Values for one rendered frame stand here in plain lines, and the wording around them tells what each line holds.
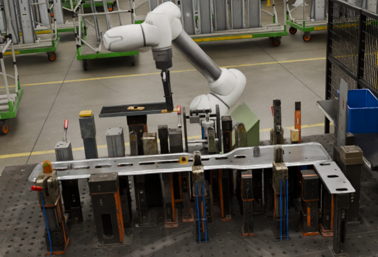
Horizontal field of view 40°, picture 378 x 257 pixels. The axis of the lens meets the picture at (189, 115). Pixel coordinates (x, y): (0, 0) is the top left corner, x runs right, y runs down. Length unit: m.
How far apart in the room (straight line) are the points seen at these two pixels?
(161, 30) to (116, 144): 0.63
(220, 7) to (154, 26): 7.32
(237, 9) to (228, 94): 6.56
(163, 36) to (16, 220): 1.21
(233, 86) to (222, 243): 1.07
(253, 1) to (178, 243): 7.60
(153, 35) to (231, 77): 0.94
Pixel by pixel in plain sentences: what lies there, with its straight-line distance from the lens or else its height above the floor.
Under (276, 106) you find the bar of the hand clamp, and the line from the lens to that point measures 2.54.
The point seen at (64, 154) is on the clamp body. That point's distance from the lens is 2.59.
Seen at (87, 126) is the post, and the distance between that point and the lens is 2.71.
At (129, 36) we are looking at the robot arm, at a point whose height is 1.60.
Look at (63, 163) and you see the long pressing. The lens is 2.55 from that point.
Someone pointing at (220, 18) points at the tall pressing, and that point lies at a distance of 9.55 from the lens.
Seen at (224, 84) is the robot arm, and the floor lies 1.15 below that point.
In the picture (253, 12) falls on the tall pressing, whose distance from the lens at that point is 9.63.
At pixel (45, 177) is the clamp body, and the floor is 1.06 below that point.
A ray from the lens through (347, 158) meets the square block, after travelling 2.35.
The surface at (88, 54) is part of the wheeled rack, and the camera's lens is 8.52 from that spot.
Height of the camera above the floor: 1.99
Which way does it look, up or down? 19 degrees down
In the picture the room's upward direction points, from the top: 4 degrees counter-clockwise
